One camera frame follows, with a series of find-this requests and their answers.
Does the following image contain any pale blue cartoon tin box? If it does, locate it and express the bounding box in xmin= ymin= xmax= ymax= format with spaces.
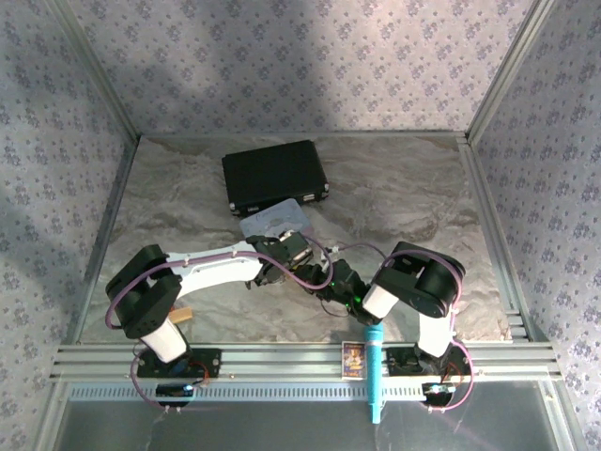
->
xmin=239 ymin=197 xmax=313 ymax=245

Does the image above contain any small picture card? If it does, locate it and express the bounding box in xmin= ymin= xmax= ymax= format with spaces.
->
xmin=341 ymin=341 xmax=368 ymax=380

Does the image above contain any turquoise marker pen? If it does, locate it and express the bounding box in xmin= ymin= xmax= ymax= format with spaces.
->
xmin=364 ymin=324 xmax=386 ymax=425

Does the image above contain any black hard case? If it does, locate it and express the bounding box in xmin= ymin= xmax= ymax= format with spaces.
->
xmin=221 ymin=139 xmax=331 ymax=218

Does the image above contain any right controller board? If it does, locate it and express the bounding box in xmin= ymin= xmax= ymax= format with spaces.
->
xmin=422 ymin=381 xmax=456 ymax=406

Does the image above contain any controller board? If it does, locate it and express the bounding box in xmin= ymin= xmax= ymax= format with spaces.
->
xmin=156 ymin=382 xmax=196 ymax=408
xmin=422 ymin=381 xmax=456 ymax=406

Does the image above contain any left controller board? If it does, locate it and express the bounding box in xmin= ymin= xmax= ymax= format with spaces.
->
xmin=156 ymin=382 xmax=196 ymax=408

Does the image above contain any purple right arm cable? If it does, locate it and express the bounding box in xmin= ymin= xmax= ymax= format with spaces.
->
xmin=331 ymin=241 xmax=474 ymax=415

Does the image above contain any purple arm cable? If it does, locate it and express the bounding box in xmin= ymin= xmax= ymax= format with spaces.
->
xmin=331 ymin=241 xmax=474 ymax=415
xmin=105 ymin=251 xmax=332 ymax=415

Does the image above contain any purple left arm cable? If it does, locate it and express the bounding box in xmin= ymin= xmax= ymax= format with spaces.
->
xmin=105 ymin=251 xmax=332 ymax=415

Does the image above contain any aluminium frame rail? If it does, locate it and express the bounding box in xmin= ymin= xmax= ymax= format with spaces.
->
xmin=50 ymin=342 xmax=562 ymax=382

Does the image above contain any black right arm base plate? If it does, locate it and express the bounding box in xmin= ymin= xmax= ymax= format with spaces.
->
xmin=387 ymin=346 xmax=470 ymax=378

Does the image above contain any slotted grey cable duct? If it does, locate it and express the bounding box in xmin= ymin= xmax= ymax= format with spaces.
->
xmin=69 ymin=381 xmax=555 ymax=403

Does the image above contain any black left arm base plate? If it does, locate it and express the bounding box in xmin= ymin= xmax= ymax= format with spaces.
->
xmin=135 ymin=346 xmax=223 ymax=380

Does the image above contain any aluminium corner post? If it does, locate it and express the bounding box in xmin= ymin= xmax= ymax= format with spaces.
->
xmin=467 ymin=0 xmax=558 ymax=142

